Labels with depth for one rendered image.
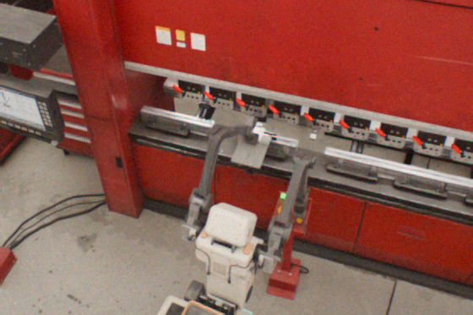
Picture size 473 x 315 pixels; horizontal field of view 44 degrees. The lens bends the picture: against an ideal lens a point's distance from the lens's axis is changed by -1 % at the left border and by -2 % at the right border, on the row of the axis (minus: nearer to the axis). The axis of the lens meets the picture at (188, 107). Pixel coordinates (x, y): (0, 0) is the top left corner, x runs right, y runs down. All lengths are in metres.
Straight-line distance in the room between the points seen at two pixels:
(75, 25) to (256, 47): 1.00
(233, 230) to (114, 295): 1.62
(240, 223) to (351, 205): 1.14
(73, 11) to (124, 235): 1.90
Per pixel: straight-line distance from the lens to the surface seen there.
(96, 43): 3.35
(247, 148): 3.61
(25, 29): 3.14
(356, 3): 2.92
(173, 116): 3.87
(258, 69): 3.30
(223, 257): 2.92
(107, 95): 3.61
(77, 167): 4.99
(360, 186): 3.66
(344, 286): 4.28
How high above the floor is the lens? 3.71
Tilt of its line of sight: 44 degrees down
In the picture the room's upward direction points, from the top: 5 degrees counter-clockwise
